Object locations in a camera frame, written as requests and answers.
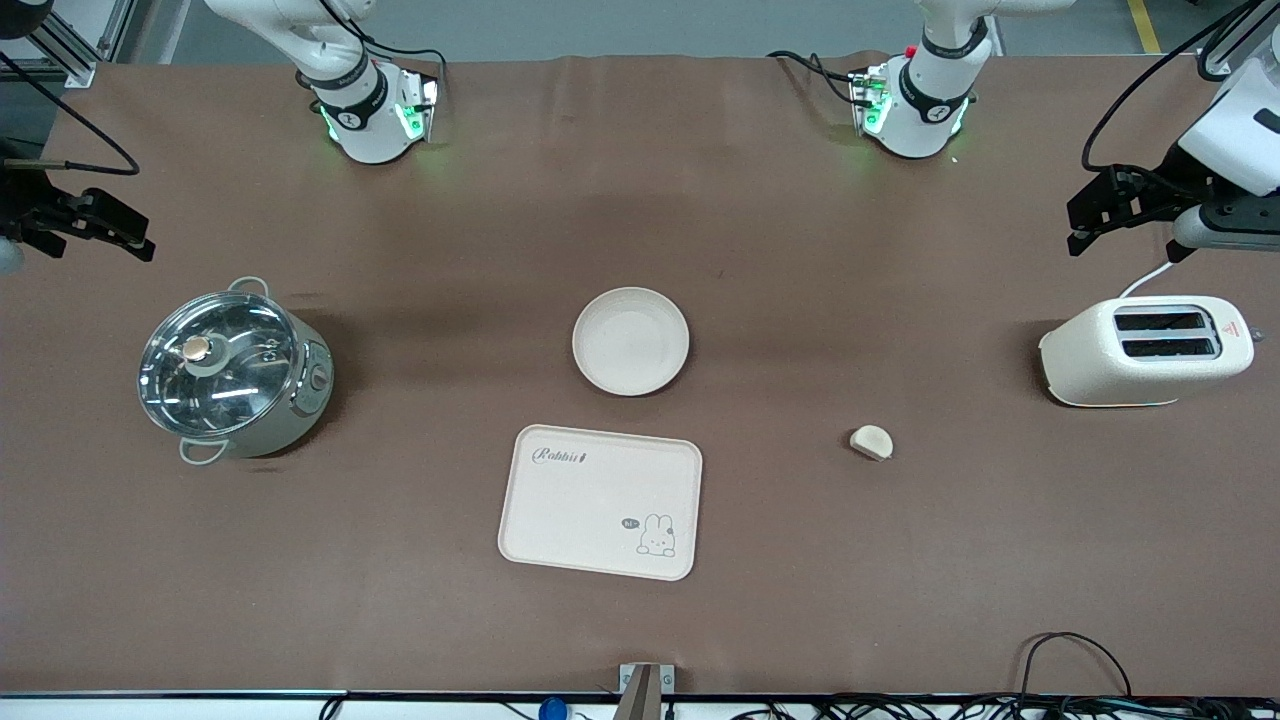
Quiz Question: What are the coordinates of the white toaster cord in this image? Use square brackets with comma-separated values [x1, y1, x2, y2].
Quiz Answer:
[1118, 260, 1177, 299]

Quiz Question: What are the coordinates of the glass pot lid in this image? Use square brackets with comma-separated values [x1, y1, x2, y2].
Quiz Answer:
[138, 291, 299, 439]

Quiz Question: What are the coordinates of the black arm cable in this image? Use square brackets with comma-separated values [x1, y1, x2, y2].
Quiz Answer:
[0, 50, 141, 177]
[1080, 0, 1280, 171]

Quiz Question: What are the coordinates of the grey metal bracket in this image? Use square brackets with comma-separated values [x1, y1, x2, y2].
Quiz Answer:
[618, 663, 675, 720]

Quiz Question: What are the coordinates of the black base cable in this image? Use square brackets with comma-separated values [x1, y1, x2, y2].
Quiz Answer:
[320, 0, 448, 76]
[767, 49, 863, 107]

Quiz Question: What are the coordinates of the round cream plate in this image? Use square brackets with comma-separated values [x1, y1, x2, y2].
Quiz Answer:
[572, 287, 691, 397]

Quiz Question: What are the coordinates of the black left base cable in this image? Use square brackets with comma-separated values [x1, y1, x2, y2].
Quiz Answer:
[767, 49, 863, 107]

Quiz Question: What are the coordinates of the black right base cable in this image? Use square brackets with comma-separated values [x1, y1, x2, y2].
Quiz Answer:
[320, 0, 448, 76]

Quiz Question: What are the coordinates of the cream two-slot toaster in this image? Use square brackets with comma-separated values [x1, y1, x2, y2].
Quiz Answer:
[1038, 294, 1256, 408]

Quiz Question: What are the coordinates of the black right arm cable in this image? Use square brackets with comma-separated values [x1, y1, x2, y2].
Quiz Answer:
[0, 50, 141, 177]

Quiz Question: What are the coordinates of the grey electric cooking pot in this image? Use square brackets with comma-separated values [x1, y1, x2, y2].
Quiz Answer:
[138, 277, 335, 467]

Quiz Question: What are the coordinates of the brown table mat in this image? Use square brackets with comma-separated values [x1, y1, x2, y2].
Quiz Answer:
[0, 52, 1280, 699]

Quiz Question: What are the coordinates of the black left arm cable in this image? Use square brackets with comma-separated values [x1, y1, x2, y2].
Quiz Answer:
[1080, 0, 1280, 171]

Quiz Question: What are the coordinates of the aluminium frame profile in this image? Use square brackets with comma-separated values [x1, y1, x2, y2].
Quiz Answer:
[20, 0, 136, 89]

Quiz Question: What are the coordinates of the cream rabbit print tray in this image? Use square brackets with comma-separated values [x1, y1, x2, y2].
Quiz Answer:
[497, 424, 704, 582]

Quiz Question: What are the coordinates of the black looped cable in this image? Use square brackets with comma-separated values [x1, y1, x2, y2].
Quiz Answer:
[1018, 631, 1134, 701]

